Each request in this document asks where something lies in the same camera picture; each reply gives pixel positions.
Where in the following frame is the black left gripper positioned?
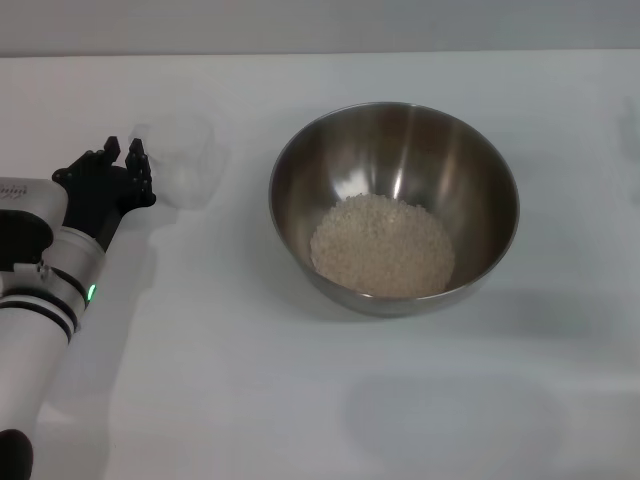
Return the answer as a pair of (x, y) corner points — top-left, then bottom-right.
(52, 135), (157, 250)

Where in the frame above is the clear plastic measuring cup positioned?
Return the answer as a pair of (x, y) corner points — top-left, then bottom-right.
(127, 112), (226, 211)

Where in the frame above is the white uncooked rice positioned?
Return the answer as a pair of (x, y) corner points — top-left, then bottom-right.
(309, 193), (456, 297)

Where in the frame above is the large stainless steel bowl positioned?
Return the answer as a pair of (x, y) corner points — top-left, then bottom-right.
(269, 101), (521, 317)

